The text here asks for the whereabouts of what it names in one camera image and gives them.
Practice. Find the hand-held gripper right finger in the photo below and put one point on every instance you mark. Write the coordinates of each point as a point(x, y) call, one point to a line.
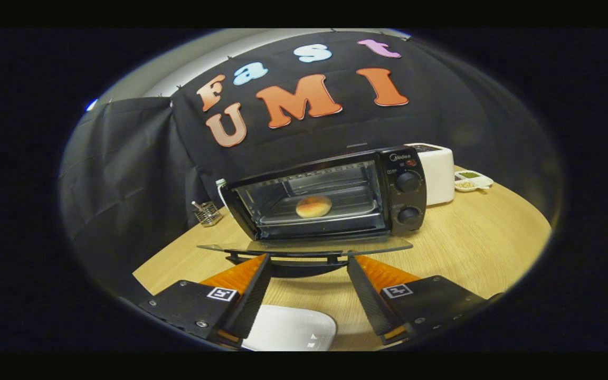
point(367, 301)

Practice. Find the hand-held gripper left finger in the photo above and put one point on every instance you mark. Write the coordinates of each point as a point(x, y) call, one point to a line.
point(254, 301)

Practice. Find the sugared donut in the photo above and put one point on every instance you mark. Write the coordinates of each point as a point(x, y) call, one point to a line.
point(313, 207)

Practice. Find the black toaster oven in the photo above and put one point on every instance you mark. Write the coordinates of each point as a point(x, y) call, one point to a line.
point(409, 195)

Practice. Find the white bread toaster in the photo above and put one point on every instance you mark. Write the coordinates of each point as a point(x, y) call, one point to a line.
point(438, 179)

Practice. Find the white plate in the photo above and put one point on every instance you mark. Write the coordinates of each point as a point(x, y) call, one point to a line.
point(283, 330)

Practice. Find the small white bottle green label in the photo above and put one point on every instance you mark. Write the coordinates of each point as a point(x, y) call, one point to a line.
point(220, 182)

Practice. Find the white divided snack dish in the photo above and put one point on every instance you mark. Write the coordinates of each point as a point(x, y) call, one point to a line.
point(473, 182)

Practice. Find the black backdrop cloth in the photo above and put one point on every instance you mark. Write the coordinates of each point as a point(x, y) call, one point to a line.
point(124, 174)

